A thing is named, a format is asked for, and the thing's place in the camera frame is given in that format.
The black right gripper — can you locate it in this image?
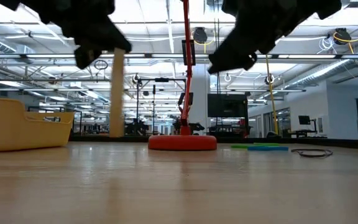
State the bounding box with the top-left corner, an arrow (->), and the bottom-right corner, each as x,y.
208,0 -> 343,75

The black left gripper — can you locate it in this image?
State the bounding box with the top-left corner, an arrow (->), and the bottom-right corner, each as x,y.
22,0 -> 133,70

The wooden stick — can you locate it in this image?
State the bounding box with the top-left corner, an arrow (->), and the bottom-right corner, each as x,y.
109,47 -> 127,138

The thin blue rubber band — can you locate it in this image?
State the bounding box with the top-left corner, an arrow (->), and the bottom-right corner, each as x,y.
247,145 -> 290,152

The dark brown rubber band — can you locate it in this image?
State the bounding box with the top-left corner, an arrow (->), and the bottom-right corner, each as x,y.
290,147 -> 334,159

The yellow plastic bin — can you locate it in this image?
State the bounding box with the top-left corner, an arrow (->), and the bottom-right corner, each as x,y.
0,97 -> 75,152

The black hanging panel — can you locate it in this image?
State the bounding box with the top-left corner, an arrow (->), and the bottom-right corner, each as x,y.
181,39 -> 196,67

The black monitor screen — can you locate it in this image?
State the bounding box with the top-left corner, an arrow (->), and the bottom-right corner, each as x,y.
207,93 -> 249,119

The overhead light bar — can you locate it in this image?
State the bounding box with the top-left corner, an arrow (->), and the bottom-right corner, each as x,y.
0,52 -> 358,61

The small monitor on stand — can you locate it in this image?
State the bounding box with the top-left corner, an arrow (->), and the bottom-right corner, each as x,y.
297,114 -> 319,134

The red desk lamp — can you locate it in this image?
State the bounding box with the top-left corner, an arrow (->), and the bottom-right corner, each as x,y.
147,0 -> 218,152

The black ceiling cable reel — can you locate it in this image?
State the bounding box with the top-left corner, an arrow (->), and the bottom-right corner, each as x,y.
333,27 -> 352,45
192,27 -> 209,45

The yellow hanging cable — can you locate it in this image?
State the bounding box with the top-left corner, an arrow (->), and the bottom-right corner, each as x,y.
265,55 -> 280,136

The black background rig frame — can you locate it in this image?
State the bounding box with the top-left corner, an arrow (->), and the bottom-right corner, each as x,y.
134,77 -> 188,137

